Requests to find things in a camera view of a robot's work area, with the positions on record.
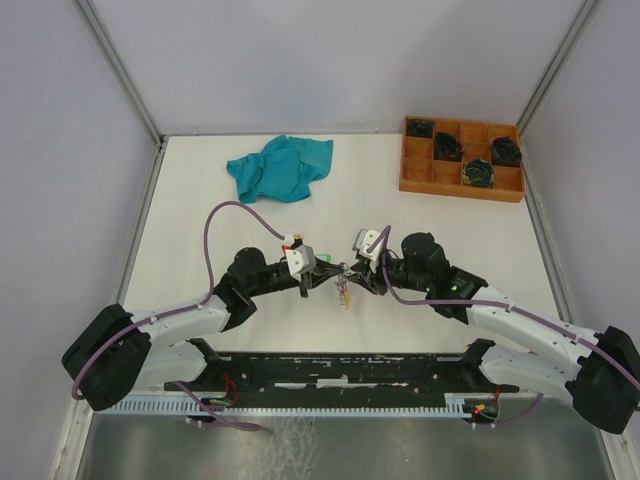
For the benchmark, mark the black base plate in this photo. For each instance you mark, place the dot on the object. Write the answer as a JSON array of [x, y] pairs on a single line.
[[342, 380]]

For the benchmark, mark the left status led board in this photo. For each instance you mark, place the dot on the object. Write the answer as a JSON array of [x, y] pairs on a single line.
[[222, 402]]

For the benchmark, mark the left corner aluminium post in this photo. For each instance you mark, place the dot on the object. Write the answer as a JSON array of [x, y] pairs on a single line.
[[99, 32]]

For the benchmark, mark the dark rolled sock yellow-patterned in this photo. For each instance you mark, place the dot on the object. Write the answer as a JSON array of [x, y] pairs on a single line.
[[478, 173]]

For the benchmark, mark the status led board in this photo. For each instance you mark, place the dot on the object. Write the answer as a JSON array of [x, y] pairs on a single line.
[[222, 402], [485, 411]]

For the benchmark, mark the right corner aluminium post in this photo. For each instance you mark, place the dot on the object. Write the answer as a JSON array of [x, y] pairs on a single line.
[[560, 57]]

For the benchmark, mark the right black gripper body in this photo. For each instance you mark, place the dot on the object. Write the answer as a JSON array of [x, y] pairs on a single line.
[[379, 275]]

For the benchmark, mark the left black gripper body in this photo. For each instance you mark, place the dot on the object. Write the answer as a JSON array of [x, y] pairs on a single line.
[[305, 280]]

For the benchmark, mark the white slotted cable duct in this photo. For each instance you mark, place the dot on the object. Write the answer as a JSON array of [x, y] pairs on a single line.
[[173, 405]]

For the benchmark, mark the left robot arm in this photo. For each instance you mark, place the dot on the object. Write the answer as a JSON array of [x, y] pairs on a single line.
[[120, 351]]

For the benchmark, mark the wooden compartment tray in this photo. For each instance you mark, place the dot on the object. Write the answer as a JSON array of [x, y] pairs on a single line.
[[421, 173]]

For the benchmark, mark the right status led board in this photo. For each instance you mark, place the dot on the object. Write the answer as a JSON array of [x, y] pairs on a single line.
[[485, 411]]

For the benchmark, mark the dark rolled sock top-left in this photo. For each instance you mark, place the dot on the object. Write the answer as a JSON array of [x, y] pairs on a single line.
[[420, 127]]

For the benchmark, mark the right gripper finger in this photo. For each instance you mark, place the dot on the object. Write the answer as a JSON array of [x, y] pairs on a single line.
[[371, 285], [362, 268]]

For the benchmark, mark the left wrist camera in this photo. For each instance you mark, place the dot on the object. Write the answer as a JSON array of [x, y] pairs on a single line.
[[300, 260]]

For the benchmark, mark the metal keyring holder yellow tip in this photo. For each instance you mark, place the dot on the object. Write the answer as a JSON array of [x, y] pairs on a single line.
[[342, 287]]

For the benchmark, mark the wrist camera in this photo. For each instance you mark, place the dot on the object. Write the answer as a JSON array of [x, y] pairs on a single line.
[[300, 260], [368, 244]]

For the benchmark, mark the dark rolled sock right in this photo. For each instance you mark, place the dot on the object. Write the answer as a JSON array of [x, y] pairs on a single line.
[[506, 152]]

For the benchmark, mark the teal cloth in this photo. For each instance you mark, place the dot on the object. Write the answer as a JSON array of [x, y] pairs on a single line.
[[283, 170]]

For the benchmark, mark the corner aluminium post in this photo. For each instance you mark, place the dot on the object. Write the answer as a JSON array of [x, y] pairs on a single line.
[[99, 32], [560, 57]]

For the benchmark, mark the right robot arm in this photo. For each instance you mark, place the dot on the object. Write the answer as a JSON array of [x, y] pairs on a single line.
[[595, 372]]

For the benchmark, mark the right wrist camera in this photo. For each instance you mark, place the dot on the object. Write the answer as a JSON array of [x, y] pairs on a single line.
[[368, 244]]

